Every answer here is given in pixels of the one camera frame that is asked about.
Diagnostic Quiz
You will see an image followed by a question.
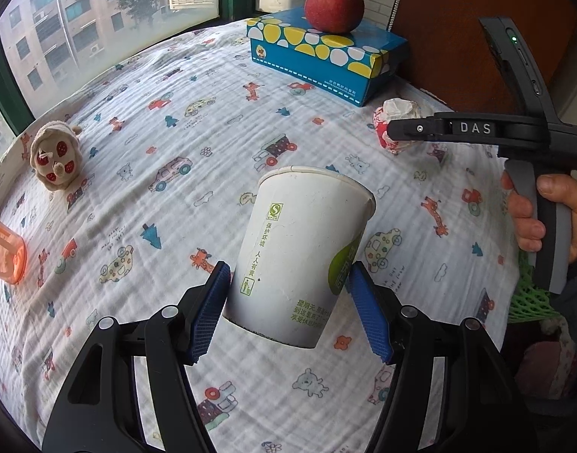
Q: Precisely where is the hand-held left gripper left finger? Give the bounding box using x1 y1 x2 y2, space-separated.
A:
42 260 233 453

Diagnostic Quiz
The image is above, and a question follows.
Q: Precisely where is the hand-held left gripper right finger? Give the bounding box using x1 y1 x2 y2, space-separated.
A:
346 260 530 453

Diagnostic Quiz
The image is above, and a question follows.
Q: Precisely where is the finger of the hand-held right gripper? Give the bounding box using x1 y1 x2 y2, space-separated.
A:
387 112 443 145

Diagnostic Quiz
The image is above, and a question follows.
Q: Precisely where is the red white wrapper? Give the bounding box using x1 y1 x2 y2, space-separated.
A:
372 98 424 156

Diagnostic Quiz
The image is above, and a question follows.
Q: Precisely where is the white paper cup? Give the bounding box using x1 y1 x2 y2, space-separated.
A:
222 166 377 349

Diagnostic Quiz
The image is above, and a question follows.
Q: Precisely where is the green perforated plastic basket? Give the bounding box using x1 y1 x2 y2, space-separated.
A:
508 249 561 324

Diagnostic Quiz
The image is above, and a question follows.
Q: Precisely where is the person's right hand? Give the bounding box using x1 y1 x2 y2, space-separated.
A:
501 171 577 266

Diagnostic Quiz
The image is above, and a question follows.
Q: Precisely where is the blue spotted tissue box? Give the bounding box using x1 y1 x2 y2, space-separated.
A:
246 6 410 107

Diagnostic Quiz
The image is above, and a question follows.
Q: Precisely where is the brown wooden board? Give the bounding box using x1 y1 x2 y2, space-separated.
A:
391 0 577 120

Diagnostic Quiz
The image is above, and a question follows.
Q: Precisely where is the red apple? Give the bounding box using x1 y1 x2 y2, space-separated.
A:
304 0 366 35

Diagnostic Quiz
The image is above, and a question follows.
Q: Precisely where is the pink cloth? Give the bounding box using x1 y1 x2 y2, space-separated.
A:
519 339 575 403

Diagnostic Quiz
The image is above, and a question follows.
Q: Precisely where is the printed white blanket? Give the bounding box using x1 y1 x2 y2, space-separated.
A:
0 18 531 453

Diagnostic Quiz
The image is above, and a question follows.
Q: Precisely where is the orange plastic container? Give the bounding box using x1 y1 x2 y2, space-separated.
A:
0 213 28 285

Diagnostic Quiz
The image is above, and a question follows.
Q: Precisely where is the beige plush toy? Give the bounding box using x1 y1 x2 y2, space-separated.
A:
19 122 82 193

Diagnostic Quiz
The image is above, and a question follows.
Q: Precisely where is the green framed window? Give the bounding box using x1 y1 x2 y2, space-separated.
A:
0 0 328 154

